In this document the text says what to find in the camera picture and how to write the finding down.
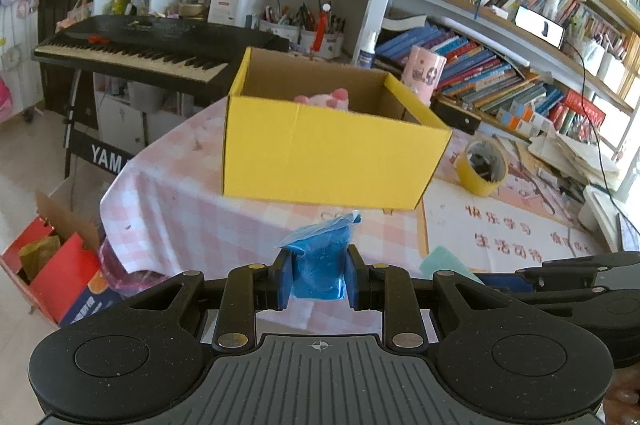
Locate white pots of pens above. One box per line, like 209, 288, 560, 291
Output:
260, 0, 346, 58

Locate red cardboard box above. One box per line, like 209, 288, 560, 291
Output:
0, 190, 107, 326
27, 232, 108, 326

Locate pink plush pig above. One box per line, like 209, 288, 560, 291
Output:
292, 88, 351, 112

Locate pink checked cloth desktop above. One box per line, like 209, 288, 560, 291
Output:
100, 98, 621, 336

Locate blue plastic bag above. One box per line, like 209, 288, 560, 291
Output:
274, 212, 362, 301

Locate black keyboard stand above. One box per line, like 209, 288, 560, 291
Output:
62, 70, 151, 181

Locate black cable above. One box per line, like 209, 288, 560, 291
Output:
562, 38, 623, 196

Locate stack of loose papers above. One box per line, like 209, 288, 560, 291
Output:
527, 132, 621, 192

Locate smartphone with colourful screen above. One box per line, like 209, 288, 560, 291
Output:
617, 212, 640, 252

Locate white desk calendar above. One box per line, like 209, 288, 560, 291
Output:
209, 0, 243, 25

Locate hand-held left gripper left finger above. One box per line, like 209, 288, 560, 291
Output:
122, 250, 297, 352

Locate dark brown wooden box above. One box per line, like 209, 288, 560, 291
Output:
430, 98, 482, 136

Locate orange blue white carton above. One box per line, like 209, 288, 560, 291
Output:
510, 102, 540, 125
496, 110, 533, 135

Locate yellow cardboard box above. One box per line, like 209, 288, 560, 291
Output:
222, 46, 453, 212

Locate colourful sticker pack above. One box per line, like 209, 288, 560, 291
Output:
565, 112, 601, 145

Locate white spray bottle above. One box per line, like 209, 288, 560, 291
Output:
357, 31, 378, 69

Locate black electronic keyboard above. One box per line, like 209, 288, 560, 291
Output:
32, 15, 291, 96

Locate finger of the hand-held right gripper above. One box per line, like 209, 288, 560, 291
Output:
515, 251, 640, 289
474, 271, 623, 306

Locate white pen holder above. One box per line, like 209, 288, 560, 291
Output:
600, 50, 629, 93
574, 36, 607, 74

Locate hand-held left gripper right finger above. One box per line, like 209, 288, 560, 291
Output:
345, 247, 506, 351

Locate yellow tape roll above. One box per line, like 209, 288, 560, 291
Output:
452, 138, 509, 197

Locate pink plastic bag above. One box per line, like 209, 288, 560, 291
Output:
99, 239, 167, 297

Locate pink cartoon cylinder container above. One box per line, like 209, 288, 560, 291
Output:
402, 45, 447, 107

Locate white plastic stand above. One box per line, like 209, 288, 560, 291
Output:
580, 185, 640, 253

